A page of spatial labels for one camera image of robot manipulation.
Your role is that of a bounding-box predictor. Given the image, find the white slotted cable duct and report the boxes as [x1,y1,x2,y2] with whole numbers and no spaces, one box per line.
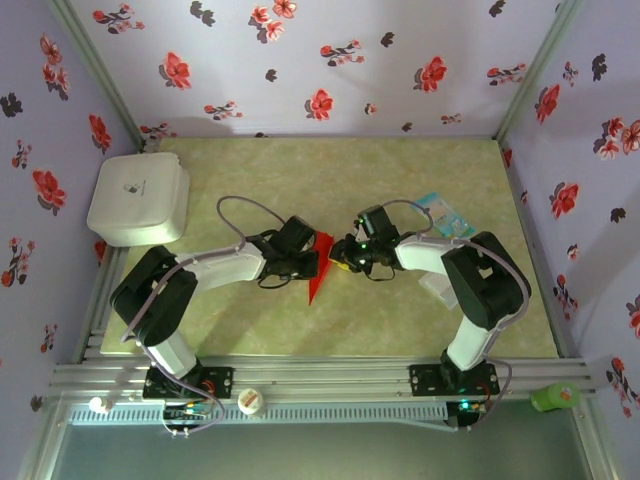
[67,402,449,426]

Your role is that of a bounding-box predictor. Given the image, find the green bottle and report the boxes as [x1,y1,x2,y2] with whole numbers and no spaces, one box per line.
[529,382,584,414]

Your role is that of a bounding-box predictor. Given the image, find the lilac arm cable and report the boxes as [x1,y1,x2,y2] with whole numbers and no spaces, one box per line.
[379,199,532,432]
[119,195,294,440]

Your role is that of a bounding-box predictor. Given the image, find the white plastic lidded box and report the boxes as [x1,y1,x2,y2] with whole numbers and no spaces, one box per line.
[86,151,191,248]

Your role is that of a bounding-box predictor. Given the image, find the red paper sheet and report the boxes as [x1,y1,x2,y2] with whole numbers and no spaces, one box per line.
[307,230,336,306]

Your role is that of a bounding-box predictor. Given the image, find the aluminium corner post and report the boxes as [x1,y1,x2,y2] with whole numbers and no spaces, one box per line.
[47,0,151,151]
[494,0,584,141]

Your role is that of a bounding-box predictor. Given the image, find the lilac left arm cable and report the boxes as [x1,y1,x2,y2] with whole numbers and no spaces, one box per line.
[119,195,294,440]

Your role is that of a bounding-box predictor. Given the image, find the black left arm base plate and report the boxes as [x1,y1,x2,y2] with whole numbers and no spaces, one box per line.
[143,366,235,400]

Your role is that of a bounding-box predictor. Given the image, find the aluminium frame rail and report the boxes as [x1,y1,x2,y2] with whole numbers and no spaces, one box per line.
[49,355,599,401]

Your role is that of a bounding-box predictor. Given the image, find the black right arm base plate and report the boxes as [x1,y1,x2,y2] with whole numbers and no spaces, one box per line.
[408,363,501,397]

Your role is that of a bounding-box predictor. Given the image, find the blue snack packet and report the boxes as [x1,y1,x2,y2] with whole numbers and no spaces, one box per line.
[410,191,476,239]

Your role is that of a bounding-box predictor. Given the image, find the aluminium side rail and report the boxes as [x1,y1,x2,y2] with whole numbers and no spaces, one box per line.
[74,244,129,364]
[499,139,586,359]

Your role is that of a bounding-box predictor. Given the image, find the lilac right arm cable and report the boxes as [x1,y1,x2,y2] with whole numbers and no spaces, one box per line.
[379,199,532,432]

